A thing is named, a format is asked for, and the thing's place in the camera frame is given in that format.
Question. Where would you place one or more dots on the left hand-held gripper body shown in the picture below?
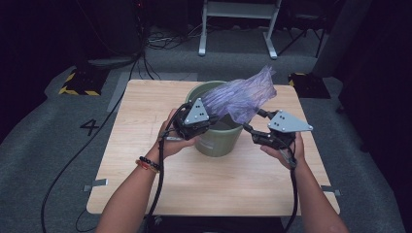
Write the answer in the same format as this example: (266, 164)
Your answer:
(196, 118)

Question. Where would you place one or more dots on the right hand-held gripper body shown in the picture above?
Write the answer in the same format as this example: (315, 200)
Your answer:
(285, 124)

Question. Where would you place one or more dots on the green plastic bucket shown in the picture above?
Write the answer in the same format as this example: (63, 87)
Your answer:
(220, 142)

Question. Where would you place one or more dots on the purple plastic bag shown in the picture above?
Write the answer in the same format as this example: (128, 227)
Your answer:
(243, 95)

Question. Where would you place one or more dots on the person's right hand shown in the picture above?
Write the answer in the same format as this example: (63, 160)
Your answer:
(296, 152)

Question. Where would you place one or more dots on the person's left hand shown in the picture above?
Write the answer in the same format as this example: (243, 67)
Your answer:
(168, 145)

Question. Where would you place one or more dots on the black yellow striped floor plate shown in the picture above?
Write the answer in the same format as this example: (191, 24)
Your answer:
(85, 82)
(309, 85)

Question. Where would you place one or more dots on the grey tape piece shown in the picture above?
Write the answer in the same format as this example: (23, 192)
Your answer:
(332, 190)
(97, 183)

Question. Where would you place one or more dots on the black folding stand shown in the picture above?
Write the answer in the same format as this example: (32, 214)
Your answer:
(307, 22)

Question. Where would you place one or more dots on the grey curtain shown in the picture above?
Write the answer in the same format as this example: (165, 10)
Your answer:
(343, 35)

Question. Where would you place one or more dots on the white metal stand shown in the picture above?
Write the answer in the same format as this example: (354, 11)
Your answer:
(238, 9)

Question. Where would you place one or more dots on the black equipment rack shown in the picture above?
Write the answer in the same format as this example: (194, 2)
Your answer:
(107, 29)

